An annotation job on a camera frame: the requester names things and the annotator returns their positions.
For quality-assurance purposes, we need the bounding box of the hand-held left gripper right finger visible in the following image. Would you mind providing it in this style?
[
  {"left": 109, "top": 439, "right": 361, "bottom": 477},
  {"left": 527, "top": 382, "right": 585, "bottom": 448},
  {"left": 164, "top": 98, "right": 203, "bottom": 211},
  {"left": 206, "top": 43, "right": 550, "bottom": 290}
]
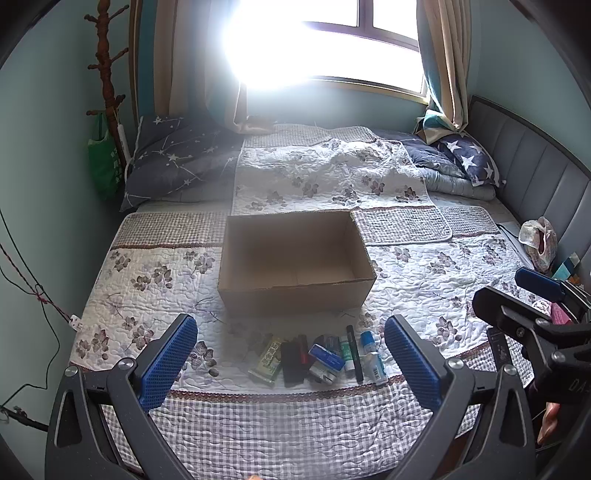
[{"left": 383, "top": 315, "right": 539, "bottom": 480}]

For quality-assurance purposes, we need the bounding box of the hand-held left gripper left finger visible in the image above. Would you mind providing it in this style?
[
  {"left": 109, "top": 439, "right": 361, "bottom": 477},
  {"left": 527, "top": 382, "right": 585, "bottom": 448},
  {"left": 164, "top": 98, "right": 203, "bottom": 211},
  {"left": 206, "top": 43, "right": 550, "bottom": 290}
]
[{"left": 44, "top": 314, "right": 199, "bottom": 480}]

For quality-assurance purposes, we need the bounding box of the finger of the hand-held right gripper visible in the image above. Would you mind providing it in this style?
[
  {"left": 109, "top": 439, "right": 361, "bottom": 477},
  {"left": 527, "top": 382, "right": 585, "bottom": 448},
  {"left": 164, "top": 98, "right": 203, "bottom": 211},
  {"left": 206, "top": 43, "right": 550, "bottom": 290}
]
[
  {"left": 514, "top": 266, "right": 591, "bottom": 320},
  {"left": 472, "top": 285, "right": 556, "bottom": 339}
]

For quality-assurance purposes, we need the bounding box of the blue and white bottle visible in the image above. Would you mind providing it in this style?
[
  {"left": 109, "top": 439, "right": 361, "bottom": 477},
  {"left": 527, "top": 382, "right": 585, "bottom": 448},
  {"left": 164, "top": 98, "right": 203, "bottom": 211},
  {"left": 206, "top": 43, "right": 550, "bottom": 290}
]
[{"left": 359, "top": 330, "right": 389, "bottom": 387}]

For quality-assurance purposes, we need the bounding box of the blue and white small box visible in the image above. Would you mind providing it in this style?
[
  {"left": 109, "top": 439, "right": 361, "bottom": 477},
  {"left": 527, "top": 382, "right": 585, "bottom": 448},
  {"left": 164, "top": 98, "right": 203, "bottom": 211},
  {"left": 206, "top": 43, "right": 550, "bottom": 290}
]
[{"left": 308, "top": 344, "right": 346, "bottom": 372}]

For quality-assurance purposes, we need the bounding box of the white charger plug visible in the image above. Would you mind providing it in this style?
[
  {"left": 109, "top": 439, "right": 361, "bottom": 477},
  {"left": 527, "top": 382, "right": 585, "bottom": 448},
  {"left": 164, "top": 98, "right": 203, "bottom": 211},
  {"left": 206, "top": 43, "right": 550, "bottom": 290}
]
[{"left": 307, "top": 364, "right": 340, "bottom": 385}]

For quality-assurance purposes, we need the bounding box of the green snack bar packet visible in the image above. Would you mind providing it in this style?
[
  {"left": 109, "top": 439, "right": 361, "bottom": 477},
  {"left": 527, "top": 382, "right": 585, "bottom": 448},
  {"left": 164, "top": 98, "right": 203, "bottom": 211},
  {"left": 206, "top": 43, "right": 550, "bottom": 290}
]
[{"left": 248, "top": 335, "right": 283, "bottom": 387}]

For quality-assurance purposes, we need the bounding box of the brown cardboard box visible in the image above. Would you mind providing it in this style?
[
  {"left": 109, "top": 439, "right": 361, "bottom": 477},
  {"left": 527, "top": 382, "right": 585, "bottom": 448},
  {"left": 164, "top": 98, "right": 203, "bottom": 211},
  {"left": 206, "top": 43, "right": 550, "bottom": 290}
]
[{"left": 217, "top": 210, "right": 378, "bottom": 319}]

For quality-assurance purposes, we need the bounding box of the person's right hand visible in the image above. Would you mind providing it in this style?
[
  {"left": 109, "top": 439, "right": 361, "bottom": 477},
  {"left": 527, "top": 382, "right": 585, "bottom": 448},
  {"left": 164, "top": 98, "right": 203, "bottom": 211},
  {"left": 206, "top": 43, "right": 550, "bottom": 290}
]
[{"left": 542, "top": 401, "right": 563, "bottom": 441}]

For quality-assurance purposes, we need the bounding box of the teal box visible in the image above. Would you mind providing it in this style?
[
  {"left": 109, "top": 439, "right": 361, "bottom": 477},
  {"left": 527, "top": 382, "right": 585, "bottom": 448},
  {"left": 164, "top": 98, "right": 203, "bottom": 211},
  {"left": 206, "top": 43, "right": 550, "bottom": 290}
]
[{"left": 551, "top": 251, "right": 585, "bottom": 282}]

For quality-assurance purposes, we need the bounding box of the pink packet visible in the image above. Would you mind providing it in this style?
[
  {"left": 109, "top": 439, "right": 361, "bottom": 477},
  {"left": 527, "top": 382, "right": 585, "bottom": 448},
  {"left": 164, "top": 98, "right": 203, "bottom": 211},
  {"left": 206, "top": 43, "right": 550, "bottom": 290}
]
[{"left": 549, "top": 302, "right": 575, "bottom": 326}]

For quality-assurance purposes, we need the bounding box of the floral cloth bag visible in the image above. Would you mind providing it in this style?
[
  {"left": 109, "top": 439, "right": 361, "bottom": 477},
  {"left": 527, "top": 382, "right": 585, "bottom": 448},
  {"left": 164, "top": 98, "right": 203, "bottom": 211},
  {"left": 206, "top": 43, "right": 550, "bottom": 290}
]
[{"left": 518, "top": 216, "right": 558, "bottom": 273}]

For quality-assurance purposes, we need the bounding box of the black printed sachet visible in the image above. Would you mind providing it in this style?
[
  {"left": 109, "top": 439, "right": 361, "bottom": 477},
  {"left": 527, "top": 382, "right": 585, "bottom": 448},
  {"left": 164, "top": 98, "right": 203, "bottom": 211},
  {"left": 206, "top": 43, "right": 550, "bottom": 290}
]
[{"left": 487, "top": 327, "right": 514, "bottom": 370}]

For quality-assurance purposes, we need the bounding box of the floral quilted bedspread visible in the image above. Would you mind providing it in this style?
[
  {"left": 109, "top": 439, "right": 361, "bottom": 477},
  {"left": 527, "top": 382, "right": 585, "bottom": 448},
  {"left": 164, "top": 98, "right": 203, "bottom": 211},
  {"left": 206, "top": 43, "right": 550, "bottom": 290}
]
[{"left": 65, "top": 122, "right": 555, "bottom": 480}]

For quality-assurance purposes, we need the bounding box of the black pen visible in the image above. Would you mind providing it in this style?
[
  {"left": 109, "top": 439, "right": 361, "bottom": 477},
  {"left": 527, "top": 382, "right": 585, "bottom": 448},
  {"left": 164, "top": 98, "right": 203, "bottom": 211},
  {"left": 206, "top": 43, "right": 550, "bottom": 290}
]
[{"left": 346, "top": 324, "right": 365, "bottom": 383}]

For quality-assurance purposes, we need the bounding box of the grey padded headboard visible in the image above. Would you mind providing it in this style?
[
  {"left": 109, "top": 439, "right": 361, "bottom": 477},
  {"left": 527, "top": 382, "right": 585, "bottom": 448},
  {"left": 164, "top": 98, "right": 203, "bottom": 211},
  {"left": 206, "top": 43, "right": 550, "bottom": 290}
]
[{"left": 468, "top": 95, "right": 591, "bottom": 259}]

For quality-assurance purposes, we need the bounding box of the checked quilted pillow sham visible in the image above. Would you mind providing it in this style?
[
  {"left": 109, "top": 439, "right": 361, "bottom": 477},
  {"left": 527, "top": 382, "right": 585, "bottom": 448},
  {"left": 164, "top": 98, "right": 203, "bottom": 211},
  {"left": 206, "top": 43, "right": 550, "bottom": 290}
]
[{"left": 351, "top": 205, "right": 454, "bottom": 244}]

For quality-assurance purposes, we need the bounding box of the navy star print pillow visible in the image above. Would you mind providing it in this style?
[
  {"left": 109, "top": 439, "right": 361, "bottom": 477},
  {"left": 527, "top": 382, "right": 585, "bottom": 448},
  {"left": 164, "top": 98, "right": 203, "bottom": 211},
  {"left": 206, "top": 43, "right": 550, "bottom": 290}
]
[{"left": 429, "top": 135, "right": 502, "bottom": 188}]

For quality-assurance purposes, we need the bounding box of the dark star-pattern pillow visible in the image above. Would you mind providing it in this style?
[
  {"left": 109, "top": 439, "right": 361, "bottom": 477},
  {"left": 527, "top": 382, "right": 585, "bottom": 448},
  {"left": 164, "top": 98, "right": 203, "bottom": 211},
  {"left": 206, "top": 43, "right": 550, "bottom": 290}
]
[{"left": 119, "top": 114, "right": 245, "bottom": 213}]

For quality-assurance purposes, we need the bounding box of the green shopping bag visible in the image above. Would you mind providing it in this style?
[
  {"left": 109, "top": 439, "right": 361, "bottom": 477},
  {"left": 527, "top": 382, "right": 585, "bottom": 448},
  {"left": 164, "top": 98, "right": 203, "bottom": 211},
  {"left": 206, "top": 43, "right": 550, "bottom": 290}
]
[{"left": 88, "top": 113, "right": 125, "bottom": 201}]

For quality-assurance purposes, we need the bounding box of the folded floral quilt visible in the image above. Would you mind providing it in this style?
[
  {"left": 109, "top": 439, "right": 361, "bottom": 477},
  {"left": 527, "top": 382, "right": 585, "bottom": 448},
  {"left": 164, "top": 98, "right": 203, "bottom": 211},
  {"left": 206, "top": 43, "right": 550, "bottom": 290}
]
[{"left": 230, "top": 137, "right": 439, "bottom": 217}]

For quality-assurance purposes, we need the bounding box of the beige and teal curtain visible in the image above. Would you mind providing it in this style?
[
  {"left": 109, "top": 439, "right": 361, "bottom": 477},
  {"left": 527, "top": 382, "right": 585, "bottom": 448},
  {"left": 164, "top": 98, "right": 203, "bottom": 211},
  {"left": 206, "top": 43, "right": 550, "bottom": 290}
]
[
  {"left": 134, "top": 0, "right": 273, "bottom": 134},
  {"left": 413, "top": 0, "right": 481, "bottom": 139}
]

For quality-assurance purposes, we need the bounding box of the brown framed window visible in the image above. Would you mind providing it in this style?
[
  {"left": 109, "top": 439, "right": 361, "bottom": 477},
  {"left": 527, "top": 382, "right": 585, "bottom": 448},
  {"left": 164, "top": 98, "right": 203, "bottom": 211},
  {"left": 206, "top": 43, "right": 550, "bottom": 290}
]
[{"left": 222, "top": 0, "right": 430, "bottom": 100}]

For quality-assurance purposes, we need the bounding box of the wooden coat rack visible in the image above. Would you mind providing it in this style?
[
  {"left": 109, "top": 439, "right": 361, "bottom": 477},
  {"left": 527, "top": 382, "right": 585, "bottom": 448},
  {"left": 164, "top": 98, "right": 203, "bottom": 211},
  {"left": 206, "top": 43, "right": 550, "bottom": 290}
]
[{"left": 83, "top": 0, "right": 132, "bottom": 167}]

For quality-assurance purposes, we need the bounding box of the black cable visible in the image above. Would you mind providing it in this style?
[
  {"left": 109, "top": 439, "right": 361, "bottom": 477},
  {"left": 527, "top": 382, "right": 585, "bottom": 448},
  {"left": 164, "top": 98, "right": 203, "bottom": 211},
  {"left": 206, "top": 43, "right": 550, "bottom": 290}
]
[{"left": 0, "top": 208, "right": 63, "bottom": 409}]

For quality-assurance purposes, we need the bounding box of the red twisted cord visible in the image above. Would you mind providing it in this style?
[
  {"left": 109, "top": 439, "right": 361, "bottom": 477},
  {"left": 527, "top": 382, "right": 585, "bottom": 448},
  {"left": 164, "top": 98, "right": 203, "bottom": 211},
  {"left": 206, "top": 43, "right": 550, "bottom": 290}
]
[{"left": 0, "top": 242, "right": 72, "bottom": 320}]

